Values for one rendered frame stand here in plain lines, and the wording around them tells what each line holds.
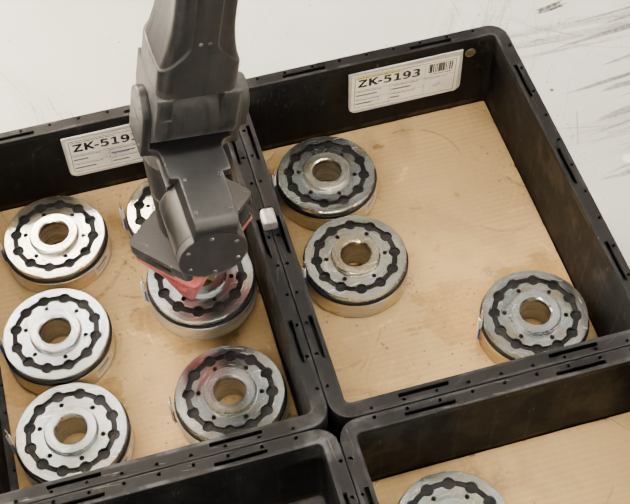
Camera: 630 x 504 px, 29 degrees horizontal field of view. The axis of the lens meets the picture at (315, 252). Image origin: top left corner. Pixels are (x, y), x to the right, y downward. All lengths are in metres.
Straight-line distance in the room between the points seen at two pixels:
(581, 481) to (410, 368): 0.19
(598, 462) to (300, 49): 0.71
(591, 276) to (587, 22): 0.55
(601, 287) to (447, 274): 0.16
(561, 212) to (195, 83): 0.46
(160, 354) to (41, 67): 0.56
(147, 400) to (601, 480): 0.42
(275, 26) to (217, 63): 0.75
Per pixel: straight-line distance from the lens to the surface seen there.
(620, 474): 1.16
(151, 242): 1.08
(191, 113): 0.94
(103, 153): 1.28
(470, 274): 1.24
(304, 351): 1.07
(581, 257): 1.21
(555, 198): 1.24
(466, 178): 1.31
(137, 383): 1.19
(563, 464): 1.15
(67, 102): 1.59
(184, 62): 0.89
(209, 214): 0.94
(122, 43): 1.65
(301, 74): 1.27
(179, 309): 1.16
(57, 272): 1.23
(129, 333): 1.22
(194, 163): 0.96
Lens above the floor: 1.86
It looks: 55 degrees down
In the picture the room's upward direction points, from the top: 2 degrees counter-clockwise
